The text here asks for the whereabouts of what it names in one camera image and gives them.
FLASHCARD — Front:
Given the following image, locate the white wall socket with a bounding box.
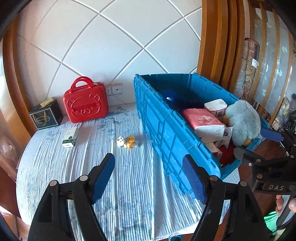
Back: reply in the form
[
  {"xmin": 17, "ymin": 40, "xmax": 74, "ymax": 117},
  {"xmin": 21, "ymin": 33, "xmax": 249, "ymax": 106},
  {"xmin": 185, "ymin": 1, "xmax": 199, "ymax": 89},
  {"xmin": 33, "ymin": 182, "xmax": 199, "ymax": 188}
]
[{"xmin": 105, "ymin": 83, "xmax": 122, "ymax": 96}]

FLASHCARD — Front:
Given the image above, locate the blue plastic crate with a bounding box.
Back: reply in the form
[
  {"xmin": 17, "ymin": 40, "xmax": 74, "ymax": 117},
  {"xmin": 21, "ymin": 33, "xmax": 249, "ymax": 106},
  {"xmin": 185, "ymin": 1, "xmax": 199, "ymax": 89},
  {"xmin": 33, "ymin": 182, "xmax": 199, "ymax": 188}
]
[{"xmin": 133, "ymin": 72, "xmax": 270, "ymax": 201}]

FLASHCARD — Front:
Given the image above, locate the clear plastic bag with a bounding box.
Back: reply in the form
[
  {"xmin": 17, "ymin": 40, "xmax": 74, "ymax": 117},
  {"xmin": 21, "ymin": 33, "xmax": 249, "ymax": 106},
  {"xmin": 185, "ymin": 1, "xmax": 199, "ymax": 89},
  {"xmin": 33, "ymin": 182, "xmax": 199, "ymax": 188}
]
[{"xmin": 0, "ymin": 135, "xmax": 18, "ymax": 168}]

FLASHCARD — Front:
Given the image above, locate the pink tissue pack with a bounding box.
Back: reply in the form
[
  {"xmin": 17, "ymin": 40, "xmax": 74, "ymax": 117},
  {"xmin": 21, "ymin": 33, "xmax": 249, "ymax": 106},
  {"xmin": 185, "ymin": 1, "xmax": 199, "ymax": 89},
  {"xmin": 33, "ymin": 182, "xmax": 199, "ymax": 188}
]
[{"xmin": 182, "ymin": 108, "xmax": 225, "ymax": 144}]

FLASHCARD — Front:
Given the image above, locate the rolled patterned carpet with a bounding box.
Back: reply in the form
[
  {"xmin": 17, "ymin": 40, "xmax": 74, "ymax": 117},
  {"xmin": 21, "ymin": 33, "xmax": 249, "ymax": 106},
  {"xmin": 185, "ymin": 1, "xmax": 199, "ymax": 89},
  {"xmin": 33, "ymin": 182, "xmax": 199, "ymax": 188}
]
[{"xmin": 242, "ymin": 38, "xmax": 260, "ymax": 100}]

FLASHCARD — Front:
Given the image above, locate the white green medicine box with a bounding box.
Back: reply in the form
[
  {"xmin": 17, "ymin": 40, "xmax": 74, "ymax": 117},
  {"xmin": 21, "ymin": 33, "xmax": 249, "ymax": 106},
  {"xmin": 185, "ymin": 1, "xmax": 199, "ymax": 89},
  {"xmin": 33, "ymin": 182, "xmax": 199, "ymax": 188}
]
[{"xmin": 62, "ymin": 126, "xmax": 79, "ymax": 148}]

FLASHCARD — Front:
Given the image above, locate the dark green gift box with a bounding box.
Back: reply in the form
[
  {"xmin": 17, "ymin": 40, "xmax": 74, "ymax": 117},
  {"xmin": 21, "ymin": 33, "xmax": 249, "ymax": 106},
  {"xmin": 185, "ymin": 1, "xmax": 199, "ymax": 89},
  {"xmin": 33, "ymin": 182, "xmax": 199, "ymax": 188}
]
[{"xmin": 29, "ymin": 99, "xmax": 63, "ymax": 130}]

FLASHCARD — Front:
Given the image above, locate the red bear suitcase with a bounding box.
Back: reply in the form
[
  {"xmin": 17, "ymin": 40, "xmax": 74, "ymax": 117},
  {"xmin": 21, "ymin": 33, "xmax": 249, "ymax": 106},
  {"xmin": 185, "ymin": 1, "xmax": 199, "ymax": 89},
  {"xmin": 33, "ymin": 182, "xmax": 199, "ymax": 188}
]
[{"xmin": 63, "ymin": 76, "xmax": 109, "ymax": 123}]

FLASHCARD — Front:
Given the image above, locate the person's right hand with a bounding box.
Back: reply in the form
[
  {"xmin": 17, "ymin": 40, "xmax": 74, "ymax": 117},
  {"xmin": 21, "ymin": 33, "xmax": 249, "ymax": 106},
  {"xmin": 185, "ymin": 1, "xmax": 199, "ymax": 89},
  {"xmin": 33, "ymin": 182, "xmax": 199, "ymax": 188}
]
[{"xmin": 275, "ymin": 194, "xmax": 296, "ymax": 216}]

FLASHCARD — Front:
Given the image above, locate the grey fluffy plush toy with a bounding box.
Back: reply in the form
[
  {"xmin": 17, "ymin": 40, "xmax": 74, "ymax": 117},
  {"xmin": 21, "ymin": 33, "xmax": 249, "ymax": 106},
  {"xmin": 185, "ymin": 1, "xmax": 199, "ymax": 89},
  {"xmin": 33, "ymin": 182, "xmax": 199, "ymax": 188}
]
[{"xmin": 222, "ymin": 100, "xmax": 261, "ymax": 147}]

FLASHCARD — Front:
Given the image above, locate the small white bear toy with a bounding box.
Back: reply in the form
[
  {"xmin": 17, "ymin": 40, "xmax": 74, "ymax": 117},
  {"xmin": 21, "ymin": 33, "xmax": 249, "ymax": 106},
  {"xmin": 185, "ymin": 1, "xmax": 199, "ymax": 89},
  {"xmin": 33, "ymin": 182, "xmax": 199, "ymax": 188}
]
[{"xmin": 116, "ymin": 136, "xmax": 139, "ymax": 149}]

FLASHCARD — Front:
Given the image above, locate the gold small box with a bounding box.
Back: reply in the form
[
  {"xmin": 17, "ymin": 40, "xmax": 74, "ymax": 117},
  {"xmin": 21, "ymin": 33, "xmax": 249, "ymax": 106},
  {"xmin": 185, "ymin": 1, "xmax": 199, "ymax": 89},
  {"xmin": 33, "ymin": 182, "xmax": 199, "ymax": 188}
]
[{"xmin": 40, "ymin": 98, "xmax": 54, "ymax": 107}]

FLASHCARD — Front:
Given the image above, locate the white tissue pack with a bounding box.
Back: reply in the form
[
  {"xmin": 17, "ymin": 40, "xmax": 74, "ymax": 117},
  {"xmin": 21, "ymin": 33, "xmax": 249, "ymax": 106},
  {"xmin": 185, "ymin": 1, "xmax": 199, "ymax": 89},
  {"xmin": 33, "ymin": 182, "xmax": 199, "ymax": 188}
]
[{"xmin": 204, "ymin": 99, "xmax": 227, "ymax": 121}]

